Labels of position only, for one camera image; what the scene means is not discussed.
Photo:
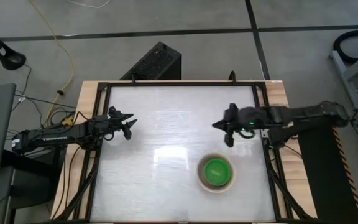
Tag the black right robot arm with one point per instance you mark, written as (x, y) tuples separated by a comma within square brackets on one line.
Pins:
[(306, 113)]

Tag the black desk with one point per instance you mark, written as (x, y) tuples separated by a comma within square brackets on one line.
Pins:
[(26, 186)]

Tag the cream deep bowl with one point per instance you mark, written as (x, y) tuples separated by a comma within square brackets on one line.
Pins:
[(200, 174)]

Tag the black table frame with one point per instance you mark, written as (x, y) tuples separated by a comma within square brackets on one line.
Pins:
[(182, 84)]

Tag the black ramp hazard stripes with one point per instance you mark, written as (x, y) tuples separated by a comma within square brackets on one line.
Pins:
[(322, 174)]

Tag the yellow connector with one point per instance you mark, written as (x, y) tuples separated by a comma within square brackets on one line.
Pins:
[(68, 120)]

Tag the grey metal stand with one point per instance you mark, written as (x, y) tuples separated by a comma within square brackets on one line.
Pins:
[(345, 79)]

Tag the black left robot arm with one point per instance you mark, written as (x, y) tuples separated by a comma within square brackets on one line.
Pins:
[(51, 138)]

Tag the black computer tower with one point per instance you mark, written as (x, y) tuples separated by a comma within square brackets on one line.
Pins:
[(154, 63)]

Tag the black stand leg round foot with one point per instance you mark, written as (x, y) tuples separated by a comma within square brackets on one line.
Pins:
[(11, 59)]

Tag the wooden table board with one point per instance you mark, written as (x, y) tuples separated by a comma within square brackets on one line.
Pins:
[(87, 93)]

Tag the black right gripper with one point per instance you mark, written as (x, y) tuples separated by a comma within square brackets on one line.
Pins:
[(244, 119)]

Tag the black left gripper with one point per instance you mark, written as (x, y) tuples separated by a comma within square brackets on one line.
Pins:
[(104, 126)]

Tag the green bowl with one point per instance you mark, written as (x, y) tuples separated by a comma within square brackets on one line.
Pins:
[(217, 172)]

